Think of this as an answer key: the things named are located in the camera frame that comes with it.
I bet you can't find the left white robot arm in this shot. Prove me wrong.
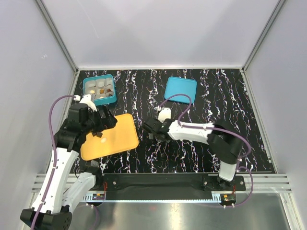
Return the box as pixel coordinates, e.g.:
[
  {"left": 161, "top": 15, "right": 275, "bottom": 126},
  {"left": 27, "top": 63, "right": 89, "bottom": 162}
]
[{"left": 20, "top": 103, "right": 117, "bottom": 230}]

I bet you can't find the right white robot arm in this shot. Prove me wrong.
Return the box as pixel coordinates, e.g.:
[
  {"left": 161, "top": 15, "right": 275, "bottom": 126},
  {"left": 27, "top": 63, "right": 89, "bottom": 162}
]
[{"left": 142, "top": 118, "right": 244, "bottom": 190}]

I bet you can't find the teal chocolate box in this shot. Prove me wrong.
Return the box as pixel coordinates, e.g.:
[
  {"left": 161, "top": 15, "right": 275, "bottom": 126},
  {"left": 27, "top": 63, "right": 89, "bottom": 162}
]
[{"left": 83, "top": 74, "right": 117, "bottom": 106}]

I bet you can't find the yellow plastic tray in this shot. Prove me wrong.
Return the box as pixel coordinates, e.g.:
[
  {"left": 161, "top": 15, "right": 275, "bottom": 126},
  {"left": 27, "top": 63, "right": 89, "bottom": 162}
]
[{"left": 81, "top": 114, "right": 139, "bottom": 161}]

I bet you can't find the teal box lid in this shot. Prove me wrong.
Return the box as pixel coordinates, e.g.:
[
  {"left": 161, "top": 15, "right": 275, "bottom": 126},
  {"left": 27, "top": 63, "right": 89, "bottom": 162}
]
[{"left": 164, "top": 77, "right": 197, "bottom": 104}]

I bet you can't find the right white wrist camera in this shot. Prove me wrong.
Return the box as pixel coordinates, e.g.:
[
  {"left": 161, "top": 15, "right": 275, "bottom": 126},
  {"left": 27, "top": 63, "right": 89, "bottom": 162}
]
[{"left": 158, "top": 107, "right": 171, "bottom": 123}]

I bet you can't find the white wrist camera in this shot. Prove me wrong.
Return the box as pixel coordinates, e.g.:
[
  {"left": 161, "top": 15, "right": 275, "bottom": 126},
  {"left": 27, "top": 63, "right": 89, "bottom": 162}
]
[
  {"left": 73, "top": 94, "right": 98, "bottom": 112},
  {"left": 158, "top": 107, "right": 171, "bottom": 123}
]

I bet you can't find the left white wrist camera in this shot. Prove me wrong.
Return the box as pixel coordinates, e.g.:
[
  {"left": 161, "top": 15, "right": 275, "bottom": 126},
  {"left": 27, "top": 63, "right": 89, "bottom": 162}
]
[{"left": 73, "top": 94, "right": 98, "bottom": 112}]

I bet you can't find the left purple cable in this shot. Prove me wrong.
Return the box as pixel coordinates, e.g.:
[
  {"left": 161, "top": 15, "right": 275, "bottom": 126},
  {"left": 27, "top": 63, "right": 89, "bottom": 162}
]
[{"left": 30, "top": 94, "right": 81, "bottom": 230}]

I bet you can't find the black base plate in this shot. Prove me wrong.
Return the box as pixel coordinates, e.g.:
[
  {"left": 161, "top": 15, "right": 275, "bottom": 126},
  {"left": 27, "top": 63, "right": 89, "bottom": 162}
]
[{"left": 103, "top": 173, "right": 246, "bottom": 202}]

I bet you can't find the aluminium frame rail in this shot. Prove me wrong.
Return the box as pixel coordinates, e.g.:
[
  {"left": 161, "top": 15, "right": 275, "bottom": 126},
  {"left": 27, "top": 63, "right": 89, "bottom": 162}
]
[{"left": 34, "top": 0, "right": 78, "bottom": 73}]

